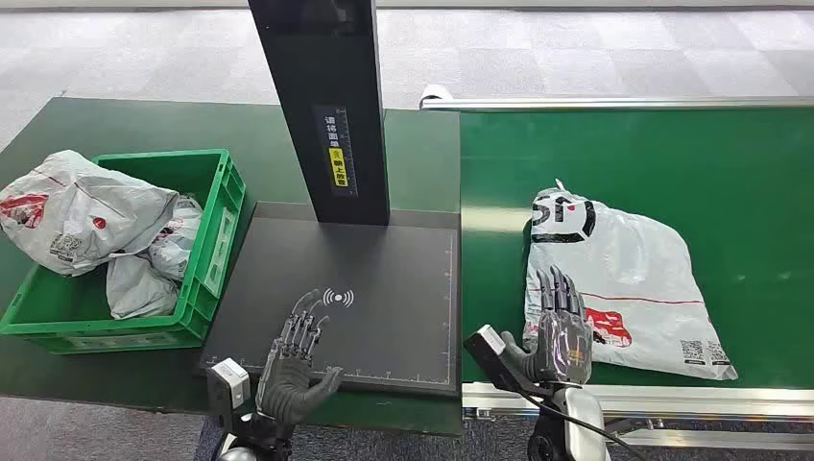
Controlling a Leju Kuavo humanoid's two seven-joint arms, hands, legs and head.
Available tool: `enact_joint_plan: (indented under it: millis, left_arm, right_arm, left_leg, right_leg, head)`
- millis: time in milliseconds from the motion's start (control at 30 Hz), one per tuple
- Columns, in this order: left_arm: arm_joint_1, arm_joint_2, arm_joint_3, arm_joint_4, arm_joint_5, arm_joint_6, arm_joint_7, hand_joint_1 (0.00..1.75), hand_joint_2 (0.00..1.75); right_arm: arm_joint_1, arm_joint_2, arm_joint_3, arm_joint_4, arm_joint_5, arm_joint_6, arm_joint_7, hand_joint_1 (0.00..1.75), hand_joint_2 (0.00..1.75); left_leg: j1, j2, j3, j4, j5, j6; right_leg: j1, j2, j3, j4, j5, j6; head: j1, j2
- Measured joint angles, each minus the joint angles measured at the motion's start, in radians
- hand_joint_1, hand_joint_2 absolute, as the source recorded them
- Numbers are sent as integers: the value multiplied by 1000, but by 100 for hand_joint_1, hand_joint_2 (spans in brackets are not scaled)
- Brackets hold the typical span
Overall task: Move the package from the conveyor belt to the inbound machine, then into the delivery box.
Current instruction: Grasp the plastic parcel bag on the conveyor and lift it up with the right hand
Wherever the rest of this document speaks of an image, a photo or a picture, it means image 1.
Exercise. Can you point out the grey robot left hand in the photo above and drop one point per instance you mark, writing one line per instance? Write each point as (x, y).
(287, 388)

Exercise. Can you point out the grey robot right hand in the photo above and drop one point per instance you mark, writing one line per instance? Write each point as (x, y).
(563, 347)

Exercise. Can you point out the white mailer bag black logo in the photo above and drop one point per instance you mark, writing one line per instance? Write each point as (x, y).
(629, 273)

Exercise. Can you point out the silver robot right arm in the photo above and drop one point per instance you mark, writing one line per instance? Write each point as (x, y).
(575, 426)

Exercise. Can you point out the green conveyor belt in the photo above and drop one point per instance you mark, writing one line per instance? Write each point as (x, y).
(699, 165)

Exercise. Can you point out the white conveyor roller end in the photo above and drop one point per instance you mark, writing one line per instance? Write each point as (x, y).
(434, 92)

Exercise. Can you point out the black scanner base platform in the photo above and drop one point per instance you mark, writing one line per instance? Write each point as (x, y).
(381, 267)

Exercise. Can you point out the green plastic crate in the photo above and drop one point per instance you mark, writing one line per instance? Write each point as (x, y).
(210, 254)

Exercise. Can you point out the small crumpled white mailer bag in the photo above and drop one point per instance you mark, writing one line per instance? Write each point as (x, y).
(175, 245)

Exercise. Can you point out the black yellow column label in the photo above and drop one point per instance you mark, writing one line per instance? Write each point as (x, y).
(337, 149)

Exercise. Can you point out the large white mailer bag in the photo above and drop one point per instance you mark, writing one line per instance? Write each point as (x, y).
(83, 216)

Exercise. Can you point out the black scanner column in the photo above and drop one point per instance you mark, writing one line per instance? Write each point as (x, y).
(324, 76)

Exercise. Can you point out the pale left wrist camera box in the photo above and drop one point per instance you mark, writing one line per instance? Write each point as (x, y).
(229, 382)

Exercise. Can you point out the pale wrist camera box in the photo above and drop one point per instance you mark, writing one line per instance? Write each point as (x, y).
(493, 356)
(229, 382)

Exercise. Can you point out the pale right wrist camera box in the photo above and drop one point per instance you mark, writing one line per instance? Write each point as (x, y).
(493, 356)

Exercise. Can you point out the wide silver conveyor rail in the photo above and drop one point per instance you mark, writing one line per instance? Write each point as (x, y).
(699, 402)

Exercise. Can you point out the silver conveyor frame bar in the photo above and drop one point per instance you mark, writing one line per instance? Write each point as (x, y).
(718, 439)

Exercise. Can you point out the thin silver conveyor rail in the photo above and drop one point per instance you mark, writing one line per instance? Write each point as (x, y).
(636, 102)

